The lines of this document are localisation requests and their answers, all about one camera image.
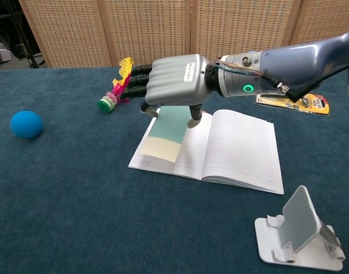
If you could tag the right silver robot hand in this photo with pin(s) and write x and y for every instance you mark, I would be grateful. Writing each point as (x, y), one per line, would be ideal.
(174, 80)

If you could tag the teal and cream card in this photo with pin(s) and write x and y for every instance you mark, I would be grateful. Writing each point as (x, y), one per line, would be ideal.
(165, 134)

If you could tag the white lined notebook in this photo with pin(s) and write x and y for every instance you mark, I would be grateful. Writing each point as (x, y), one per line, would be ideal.
(240, 148)

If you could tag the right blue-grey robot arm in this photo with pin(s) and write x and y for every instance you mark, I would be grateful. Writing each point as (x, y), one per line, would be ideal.
(291, 62)

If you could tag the woven folding screen panel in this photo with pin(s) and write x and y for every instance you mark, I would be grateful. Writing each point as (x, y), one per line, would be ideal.
(145, 28)
(68, 31)
(320, 20)
(242, 25)

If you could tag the colourful feather shuttlecock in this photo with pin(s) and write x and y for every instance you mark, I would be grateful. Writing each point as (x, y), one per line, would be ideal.
(107, 104)

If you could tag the black tripod stand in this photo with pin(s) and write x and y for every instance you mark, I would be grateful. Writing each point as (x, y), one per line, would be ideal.
(32, 58)

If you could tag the packaged tool on yellow card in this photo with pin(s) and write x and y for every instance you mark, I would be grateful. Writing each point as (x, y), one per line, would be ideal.
(317, 107)

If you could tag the blue foam ball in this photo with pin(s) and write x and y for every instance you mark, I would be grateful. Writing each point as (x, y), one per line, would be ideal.
(26, 125)

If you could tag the white cardboard box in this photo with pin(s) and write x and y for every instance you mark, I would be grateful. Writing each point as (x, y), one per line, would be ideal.
(4, 55)

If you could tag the white folding phone stand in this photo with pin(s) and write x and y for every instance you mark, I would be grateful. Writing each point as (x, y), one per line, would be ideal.
(300, 225)

